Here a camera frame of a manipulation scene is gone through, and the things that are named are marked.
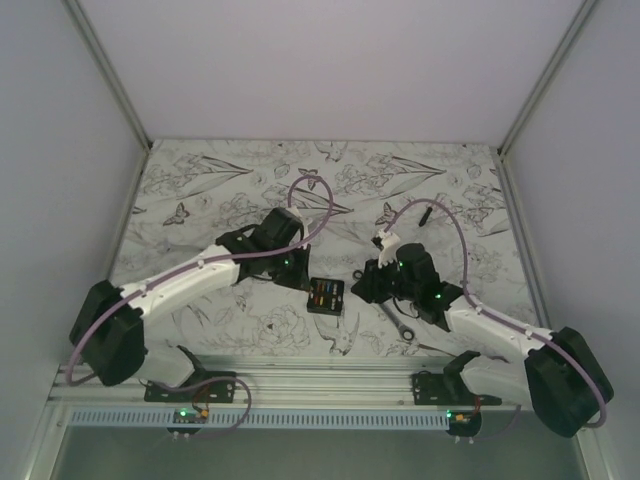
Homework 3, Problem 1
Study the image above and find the black fuse box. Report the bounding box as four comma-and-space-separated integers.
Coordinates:
306, 277, 345, 316

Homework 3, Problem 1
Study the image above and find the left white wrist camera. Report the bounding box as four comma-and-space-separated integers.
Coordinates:
291, 206, 314, 227

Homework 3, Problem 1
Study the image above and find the floral patterned mat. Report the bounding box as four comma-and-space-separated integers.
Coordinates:
111, 140, 538, 357

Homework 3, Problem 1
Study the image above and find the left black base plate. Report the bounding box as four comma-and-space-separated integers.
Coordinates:
143, 371, 236, 404

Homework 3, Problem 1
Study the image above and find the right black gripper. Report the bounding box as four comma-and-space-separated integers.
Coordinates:
350, 253, 419, 304

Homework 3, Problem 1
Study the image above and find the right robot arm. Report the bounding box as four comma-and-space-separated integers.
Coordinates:
351, 243, 614, 438

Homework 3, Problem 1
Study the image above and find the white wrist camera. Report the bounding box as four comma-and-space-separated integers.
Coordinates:
372, 229, 401, 268
291, 206, 314, 227

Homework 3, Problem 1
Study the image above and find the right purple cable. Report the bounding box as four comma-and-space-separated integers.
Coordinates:
379, 199, 612, 443

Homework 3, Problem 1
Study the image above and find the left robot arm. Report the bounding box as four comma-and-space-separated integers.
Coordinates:
66, 207, 309, 402

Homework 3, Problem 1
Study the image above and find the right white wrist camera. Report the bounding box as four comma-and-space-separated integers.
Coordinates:
372, 229, 401, 268

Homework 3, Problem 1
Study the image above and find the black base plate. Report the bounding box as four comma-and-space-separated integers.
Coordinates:
410, 370, 502, 407
143, 371, 236, 404

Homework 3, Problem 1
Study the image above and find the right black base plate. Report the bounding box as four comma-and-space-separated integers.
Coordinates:
410, 370, 502, 407

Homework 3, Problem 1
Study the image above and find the aluminium rail frame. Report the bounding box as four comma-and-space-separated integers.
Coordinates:
47, 363, 596, 411

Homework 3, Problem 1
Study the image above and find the grey slotted cable duct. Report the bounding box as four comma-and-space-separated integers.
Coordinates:
69, 408, 452, 431

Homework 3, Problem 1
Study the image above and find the silver ratchet wrench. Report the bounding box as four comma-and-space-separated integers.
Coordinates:
352, 269, 418, 344

